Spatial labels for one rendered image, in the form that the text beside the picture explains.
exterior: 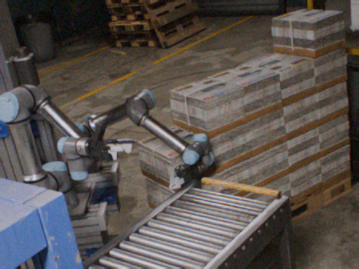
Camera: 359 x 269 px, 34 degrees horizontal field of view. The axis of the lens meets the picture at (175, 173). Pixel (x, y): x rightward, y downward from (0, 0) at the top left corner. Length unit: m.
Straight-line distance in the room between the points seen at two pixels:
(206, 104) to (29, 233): 2.14
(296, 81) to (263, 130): 0.38
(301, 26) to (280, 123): 0.63
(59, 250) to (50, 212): 0.10
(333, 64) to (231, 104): 0.85
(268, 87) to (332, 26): 0.63
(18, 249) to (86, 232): 1.68
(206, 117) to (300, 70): 0.75
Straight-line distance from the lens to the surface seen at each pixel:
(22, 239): 1.28
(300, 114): 3.82
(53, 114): 2.69
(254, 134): 3.58
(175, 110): 3.57
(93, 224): 2.93
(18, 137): 2.68
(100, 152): 2.43
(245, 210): 2.64
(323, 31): 3.86
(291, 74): 3.69
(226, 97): 3.37
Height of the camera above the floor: 2.09
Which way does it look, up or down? 25 degrees down
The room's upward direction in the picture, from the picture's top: 10 degrees counter-clockwise
